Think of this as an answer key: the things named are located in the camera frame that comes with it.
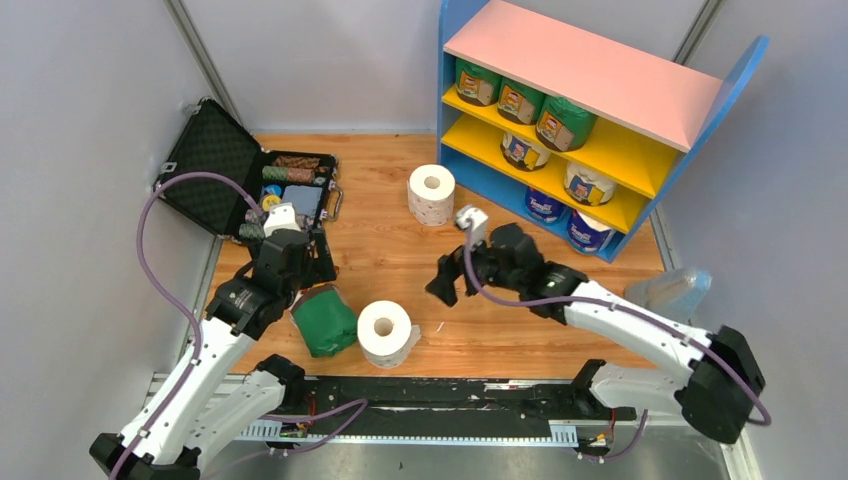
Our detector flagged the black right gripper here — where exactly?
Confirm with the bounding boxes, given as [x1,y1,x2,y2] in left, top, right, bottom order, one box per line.
[426,227,523,307]

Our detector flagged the white paper towel roll front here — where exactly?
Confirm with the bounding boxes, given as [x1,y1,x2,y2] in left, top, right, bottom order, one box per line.
[357,300,421,369]

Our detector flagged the blue Tempo tissue pack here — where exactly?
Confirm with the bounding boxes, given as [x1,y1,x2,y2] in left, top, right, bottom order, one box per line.
[524,187,567,224]

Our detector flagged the cream roll blue picture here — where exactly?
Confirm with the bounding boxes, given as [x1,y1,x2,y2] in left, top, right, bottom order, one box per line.
[500,132,550,171]

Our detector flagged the cream roll brown band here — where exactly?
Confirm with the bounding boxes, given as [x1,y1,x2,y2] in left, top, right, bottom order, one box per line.
[564,162,617,206]

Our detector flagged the green roll brown band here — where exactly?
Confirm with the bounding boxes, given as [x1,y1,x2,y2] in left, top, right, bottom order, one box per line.
[535,96,598,152]

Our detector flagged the plain green roll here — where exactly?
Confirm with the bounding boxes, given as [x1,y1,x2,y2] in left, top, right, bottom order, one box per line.
[455,57,502,106]

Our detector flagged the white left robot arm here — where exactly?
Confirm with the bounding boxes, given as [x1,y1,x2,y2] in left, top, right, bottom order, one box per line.
[89,228,335,479]

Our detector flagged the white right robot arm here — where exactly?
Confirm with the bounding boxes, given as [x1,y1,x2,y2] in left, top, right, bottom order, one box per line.
[425,223,772,444]

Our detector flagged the blue shelf with coloured boards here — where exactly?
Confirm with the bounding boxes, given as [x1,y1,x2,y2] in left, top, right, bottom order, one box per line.
[437,1,769,262]

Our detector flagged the blue playing card deck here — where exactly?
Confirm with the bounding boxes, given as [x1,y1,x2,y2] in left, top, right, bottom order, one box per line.
[282,185,323,217]

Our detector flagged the plain white paper towel roll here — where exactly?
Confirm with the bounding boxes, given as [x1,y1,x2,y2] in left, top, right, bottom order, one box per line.
[407,164,456,227]

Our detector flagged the yellow big blind button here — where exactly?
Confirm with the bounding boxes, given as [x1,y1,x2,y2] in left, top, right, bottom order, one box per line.
[260,194,282,212]

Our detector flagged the blue small blind button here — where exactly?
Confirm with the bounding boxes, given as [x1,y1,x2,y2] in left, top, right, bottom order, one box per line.
[262,184,282,196]

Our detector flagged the black poker chip case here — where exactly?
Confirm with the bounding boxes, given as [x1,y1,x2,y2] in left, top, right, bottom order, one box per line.
[154,98,343,242]

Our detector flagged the clear plastic bag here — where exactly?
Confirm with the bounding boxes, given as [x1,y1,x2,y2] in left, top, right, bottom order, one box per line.
[624,267,712,323]

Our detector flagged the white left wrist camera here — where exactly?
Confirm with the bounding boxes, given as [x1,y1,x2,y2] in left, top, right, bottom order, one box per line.
[263,202,301,237]

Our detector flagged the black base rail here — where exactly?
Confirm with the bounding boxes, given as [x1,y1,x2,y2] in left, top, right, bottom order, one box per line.
[270,376,638,441]

